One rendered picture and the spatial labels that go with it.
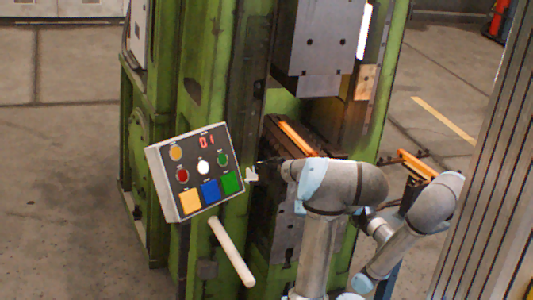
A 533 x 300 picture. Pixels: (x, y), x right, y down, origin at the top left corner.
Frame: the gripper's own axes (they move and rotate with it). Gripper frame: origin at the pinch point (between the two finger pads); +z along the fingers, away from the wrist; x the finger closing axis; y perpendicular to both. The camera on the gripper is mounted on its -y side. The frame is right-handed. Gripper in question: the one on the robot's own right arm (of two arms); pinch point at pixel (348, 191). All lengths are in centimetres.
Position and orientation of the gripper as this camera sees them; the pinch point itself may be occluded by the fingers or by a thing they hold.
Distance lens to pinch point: 229.7
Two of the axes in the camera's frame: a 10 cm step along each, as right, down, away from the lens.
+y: -1.2, 8.8, 4.6
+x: 9.1, -0.9, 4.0
